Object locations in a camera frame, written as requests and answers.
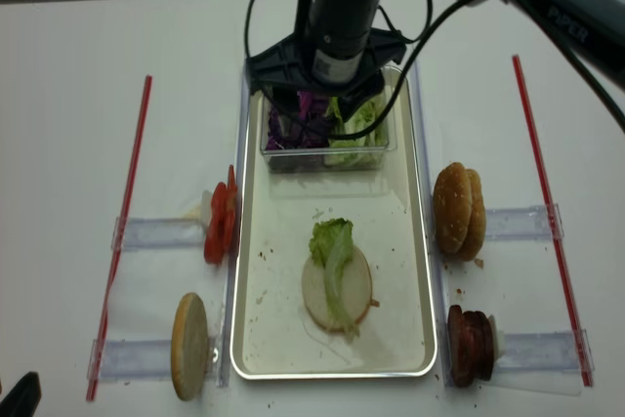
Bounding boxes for black cable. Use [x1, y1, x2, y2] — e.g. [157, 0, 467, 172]
[243, 0, 625, 138]

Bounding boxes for sesame bun outer right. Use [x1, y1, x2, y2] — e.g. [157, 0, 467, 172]
[433, 162, 473, 254]

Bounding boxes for sesame bun inner right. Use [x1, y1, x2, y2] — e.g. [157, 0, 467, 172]
[457, 169, 486, 261]

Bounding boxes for clear pusher rail upper right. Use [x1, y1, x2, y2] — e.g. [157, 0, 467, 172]
[485, 204, 563, 241]

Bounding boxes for sesame bun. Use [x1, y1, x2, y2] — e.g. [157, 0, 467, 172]
[433, 162, 473, 254]
[457, 169, 486, 261]

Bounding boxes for cream metal tray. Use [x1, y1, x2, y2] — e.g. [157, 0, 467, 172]
[229, 67, 438, 380]

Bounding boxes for bun bottom slice on tray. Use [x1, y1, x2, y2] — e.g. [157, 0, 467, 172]
[301, 246, 378, 337]

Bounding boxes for dark meat patties stack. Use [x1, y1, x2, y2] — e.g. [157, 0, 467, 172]
[447, 305, 495, 388]

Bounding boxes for clear pusher rail upper left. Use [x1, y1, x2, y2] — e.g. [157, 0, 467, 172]
[119, 190, 213, 251]

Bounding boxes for red strip left side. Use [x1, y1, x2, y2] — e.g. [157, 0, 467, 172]
[86, 75, 152, 402]

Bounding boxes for clear long rail left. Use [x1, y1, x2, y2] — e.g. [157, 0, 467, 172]
[216, 60, 250, 389]

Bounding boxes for clear long rail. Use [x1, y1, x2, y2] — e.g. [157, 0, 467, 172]
[407, 61, 453, 388]
[216, 60, 250, 389]

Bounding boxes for clear long rail right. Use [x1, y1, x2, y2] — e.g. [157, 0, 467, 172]
[407, 61, 453, 388]

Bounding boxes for red strip right side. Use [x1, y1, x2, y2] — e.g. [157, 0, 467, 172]
[512, 54, 595, 388]

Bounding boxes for purple cabbage in container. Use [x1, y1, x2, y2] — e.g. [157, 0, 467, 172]
[266, 89, 335, 150]

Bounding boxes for clear pusher rail lower left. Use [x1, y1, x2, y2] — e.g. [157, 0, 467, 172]
[86, 336, 221, 384]

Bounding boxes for clear plastic salad container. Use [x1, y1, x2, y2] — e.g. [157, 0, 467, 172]
[259, 66, 397, 173]

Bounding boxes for clear pusher rail lower right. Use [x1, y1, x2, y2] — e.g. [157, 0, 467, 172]
[488, 315, 595, 372]

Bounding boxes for green lettuce in container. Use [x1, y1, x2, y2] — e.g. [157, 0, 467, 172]
[324, 97, 388, 169]

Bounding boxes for black object bottom left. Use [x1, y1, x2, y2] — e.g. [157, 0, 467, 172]
[0, 371, 42, 417]

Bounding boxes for clear pusher rail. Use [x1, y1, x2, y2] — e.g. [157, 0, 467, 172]
[485, 204, 563, 241]
[86, 336, 221, 384]
[119, 190, 213, 251]
[488, 315, 595, 372]

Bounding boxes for red strip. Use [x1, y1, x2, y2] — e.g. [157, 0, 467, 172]
[512, 54, 595, 388]
[86, 75, 152, 402]

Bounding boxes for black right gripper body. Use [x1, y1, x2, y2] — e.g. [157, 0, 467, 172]
[246, 28, 406, 119]

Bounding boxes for tomato slices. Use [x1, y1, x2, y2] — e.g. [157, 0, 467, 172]
[203, 165, 238, 265]

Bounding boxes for upright bun slice left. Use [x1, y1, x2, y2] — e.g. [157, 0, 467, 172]
[170, 292, 210, 401]

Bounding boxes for lettuce leaf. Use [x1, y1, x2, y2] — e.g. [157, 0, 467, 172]
[309, 218, 359, 340]

